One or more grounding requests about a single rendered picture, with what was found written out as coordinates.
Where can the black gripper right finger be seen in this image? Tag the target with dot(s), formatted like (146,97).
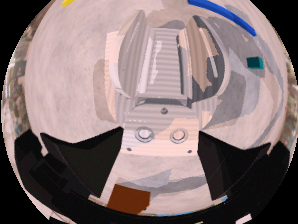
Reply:
(225,164)

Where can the small teal block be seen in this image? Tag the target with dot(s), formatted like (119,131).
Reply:
(254,62)

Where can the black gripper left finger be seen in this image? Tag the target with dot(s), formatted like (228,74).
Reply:
(91,160)

